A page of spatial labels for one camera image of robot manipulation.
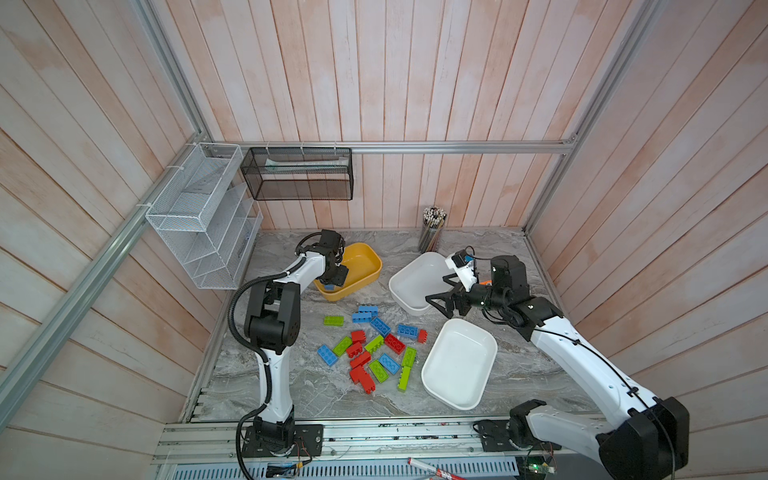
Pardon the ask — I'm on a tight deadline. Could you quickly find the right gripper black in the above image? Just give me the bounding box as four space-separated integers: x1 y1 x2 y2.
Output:
425 272 505 318

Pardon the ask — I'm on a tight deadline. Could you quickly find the green lego brick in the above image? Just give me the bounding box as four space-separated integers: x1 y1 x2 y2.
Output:
402 347 417 368
332 336 353 357
397 366 411 392
368 360 390 383
323 315 345 327
365 335 385 355

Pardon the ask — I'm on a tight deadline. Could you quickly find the blue lego brick pair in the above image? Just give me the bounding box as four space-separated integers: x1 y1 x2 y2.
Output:
352 305 379 324

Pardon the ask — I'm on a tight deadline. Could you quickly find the red lego brick bottom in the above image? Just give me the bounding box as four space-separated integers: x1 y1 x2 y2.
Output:
350 366 376 394

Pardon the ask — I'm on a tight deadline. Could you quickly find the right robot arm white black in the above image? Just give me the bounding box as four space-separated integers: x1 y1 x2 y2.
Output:
425 250 690 479

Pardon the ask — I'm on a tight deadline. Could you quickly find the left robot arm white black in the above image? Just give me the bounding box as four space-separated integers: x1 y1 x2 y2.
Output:
227 229 348 454

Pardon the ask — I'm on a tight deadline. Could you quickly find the yellow plastic bin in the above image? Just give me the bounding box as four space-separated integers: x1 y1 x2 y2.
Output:
314 242 382 302

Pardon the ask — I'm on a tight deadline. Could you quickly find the white plastic bin far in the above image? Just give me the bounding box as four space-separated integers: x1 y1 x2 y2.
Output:
388 252 454 316

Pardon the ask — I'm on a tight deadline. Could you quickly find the white plastic bin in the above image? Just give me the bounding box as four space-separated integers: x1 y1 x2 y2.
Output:
421 318 498 411
388 252 454 316

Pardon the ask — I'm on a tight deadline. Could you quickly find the white plastic bin near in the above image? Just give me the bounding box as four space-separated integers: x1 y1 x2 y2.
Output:
421 318 498 411

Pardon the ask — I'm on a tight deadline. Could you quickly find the green lego brick bottom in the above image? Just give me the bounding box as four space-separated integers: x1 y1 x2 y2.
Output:
397 366 411 392

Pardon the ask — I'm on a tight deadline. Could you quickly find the red white marker pen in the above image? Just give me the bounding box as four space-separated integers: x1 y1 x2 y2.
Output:
407 457 466 480

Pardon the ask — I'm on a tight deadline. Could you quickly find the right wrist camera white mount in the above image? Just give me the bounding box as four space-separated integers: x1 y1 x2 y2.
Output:
445 249 478 292

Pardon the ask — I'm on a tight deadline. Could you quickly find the black mesh wall basket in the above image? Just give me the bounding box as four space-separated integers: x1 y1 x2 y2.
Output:
240 146 354 201

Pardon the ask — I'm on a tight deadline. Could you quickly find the white wire mesh shelf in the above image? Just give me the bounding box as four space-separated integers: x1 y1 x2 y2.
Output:
146 143 263 290

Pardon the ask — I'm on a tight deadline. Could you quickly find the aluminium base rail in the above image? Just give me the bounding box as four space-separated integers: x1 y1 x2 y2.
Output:
150 416 608 479

